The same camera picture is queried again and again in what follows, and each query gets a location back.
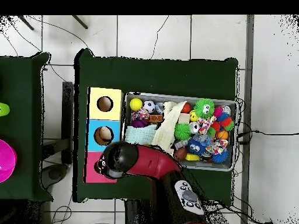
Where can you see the black and white soccer ball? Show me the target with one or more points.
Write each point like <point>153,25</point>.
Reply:
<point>149,106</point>

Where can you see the plain yellow ball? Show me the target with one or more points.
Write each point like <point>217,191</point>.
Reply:
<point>136,104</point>

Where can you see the grey floor strip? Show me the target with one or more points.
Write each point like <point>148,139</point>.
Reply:
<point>249,70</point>

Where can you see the purple fuzzy ball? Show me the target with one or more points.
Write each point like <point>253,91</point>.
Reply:
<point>139,123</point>

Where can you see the green spiky toy with eyes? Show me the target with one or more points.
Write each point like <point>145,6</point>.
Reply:
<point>201,108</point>

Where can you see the grey stand foot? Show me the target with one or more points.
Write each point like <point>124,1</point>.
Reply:
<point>55,173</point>

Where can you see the wooden box with three holes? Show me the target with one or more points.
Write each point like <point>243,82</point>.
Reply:
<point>116,112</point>

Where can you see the green spiky ball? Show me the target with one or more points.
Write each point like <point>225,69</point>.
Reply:
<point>182,131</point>

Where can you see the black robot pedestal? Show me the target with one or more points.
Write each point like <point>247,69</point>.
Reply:
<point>137,214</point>

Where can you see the black stand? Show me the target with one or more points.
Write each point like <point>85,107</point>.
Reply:
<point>67,116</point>

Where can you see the cream waffle cloth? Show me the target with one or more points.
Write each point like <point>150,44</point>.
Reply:
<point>167,130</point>

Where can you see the multicolour spiky caterpillar toy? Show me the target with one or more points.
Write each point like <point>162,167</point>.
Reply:
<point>224,120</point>

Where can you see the light wooden block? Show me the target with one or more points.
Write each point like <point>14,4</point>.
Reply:
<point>184,118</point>

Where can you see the shallow metal mesh bin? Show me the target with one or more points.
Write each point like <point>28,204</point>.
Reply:
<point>205,166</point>

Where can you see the dark tripod leg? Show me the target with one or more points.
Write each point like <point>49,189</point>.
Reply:
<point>80,22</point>
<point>25,22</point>

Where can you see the dark green table cloth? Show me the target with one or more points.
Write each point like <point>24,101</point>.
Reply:
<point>151,74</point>

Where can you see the pink plate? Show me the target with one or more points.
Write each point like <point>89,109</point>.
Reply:
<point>5,161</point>

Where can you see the green cloth side table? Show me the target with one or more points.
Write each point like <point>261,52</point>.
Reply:
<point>21,81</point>

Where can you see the lime green object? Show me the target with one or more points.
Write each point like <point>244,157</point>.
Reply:
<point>3,109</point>

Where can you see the mint green waffle cloth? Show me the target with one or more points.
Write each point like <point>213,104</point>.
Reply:
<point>140,135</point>

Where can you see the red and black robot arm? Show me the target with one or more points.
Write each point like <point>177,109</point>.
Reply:
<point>151,161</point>

